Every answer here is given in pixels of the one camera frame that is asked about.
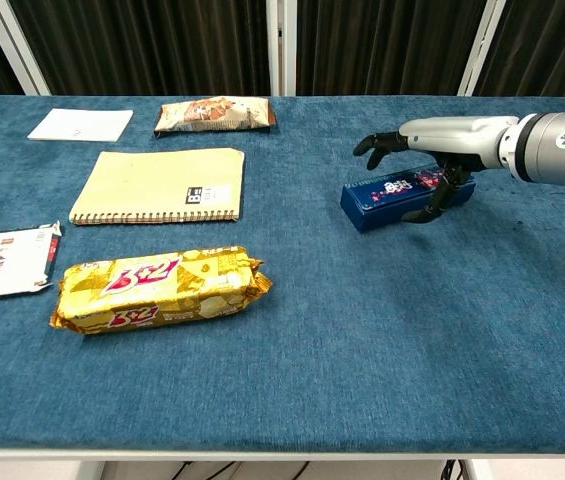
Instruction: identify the kraft spiral notebook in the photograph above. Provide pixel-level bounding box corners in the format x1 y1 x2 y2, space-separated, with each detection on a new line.
68 148 246 226

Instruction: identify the black floor cable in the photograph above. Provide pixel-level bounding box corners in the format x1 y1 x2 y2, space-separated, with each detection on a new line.
439 458 468 480
161 459 243 480
281 460 313 480

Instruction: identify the white paper card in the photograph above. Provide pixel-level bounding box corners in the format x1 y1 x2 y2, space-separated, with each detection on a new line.
27 108 135 143

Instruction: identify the white table leg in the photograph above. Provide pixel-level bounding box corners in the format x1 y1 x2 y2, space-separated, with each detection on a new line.
76 459 108 480
463 459 494 480

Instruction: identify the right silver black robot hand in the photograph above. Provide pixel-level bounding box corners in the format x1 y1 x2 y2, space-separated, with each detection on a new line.
353 115 519 225

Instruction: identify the white printed flat carton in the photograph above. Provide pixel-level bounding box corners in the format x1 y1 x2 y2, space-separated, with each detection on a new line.
0 220 63 302

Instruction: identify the gold biscuit pack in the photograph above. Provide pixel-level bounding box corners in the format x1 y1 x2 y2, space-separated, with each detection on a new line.
49 244 273 335

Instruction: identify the silver aluminium extrusion beam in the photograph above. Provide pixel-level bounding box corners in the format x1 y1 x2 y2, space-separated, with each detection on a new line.
265 0 297 97
0 0 53 97
456 0 508 97

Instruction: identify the blue table cloth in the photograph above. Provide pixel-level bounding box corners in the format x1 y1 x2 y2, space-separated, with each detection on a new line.
0 94 565 455

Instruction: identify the brown snack packet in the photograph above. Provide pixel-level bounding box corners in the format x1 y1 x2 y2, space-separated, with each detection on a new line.
154 95 277 134

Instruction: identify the blue glasses case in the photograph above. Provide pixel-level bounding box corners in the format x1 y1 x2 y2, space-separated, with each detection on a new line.
340 164 477 234

